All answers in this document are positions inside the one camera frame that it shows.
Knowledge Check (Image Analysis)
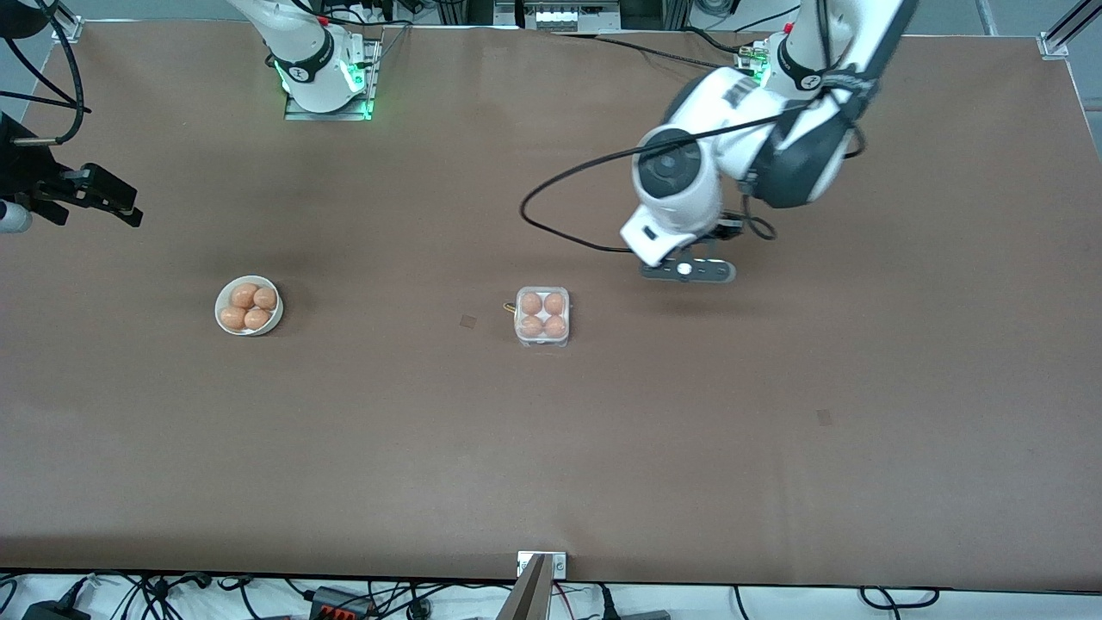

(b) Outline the clear plastic egg box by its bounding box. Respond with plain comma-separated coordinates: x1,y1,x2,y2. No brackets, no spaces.
504,286,572,349

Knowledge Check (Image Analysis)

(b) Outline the white round bowl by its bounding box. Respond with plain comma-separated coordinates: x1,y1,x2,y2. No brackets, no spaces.
214,275,284,337

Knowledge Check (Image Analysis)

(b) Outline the grey electronics rack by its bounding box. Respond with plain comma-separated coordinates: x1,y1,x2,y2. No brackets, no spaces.
493,0,622,32

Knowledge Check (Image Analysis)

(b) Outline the black power adapter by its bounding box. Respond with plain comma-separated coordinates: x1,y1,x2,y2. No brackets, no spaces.
22,600,91,620

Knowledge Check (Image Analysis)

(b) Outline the black orange power strip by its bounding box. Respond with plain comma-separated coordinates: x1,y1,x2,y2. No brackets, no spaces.
310,587,377,620

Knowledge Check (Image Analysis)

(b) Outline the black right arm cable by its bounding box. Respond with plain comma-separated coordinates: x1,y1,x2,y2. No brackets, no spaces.
0,0,92,147

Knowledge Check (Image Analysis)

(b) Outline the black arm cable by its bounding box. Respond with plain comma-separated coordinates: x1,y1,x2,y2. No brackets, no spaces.
519,0,866,255
0,0,92,147

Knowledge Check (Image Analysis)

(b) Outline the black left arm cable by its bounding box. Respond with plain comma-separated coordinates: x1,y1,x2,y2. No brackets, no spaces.
519,0,866,255

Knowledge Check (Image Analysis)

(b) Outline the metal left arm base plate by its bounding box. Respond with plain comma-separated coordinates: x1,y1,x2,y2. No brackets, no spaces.
736,43,832,130

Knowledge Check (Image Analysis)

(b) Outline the short black table cable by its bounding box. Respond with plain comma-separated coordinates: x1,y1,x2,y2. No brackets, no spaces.
684,26,746,54

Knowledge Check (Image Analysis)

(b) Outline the long black table cable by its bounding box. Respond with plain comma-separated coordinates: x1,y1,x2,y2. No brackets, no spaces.
551,31,758,78

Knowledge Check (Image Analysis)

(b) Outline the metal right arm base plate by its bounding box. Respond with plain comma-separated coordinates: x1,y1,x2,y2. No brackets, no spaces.
284,39,381,121

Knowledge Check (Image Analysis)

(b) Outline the small metal edge bracket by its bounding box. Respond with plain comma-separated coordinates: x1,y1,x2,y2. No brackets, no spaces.
517,551,567,580

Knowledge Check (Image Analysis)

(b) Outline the grey camera pole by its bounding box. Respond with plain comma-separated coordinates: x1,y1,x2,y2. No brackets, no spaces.
495,554,552,620

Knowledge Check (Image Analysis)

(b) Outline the black looped floor cable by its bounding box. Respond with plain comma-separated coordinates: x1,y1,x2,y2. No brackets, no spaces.
861,587,941,611

